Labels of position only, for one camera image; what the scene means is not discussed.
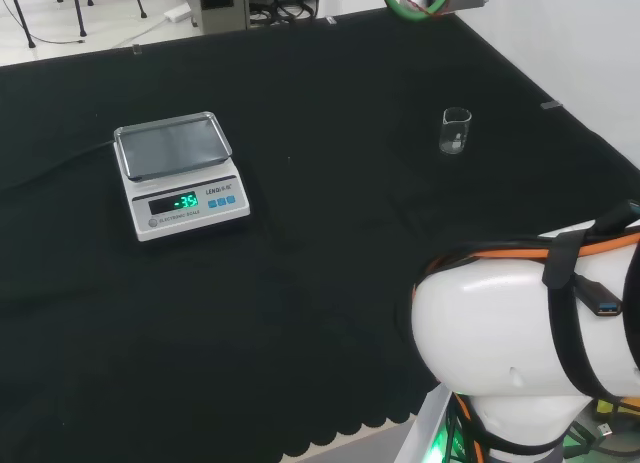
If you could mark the black bench cloth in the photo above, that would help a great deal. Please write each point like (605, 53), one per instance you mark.
(310, 263)

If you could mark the black tripod leg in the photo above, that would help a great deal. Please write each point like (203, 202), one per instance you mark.
(77, 8)
(20, 18)
(139, 3)

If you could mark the grey metal cabinet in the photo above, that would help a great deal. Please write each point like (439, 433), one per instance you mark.
(220, 5)

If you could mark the pale standing board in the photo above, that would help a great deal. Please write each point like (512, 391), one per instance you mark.
(425, 428)

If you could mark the grey tape strip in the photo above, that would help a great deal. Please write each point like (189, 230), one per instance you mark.
(550, 104)

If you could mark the small clear glass beaker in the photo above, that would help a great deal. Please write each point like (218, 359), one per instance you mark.
(454, 133)

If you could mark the white electronic balance steel pan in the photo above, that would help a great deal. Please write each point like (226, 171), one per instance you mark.
(175, 183)

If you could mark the white power strip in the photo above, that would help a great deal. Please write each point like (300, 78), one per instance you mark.
(178, 14)

